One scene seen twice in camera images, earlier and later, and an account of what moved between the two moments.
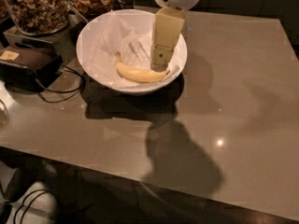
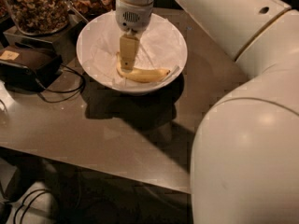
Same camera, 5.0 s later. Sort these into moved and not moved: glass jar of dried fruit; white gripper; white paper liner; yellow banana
Moved: white gripper
Not moved: glass jar of dried fruit; white paper liner; yellow banana
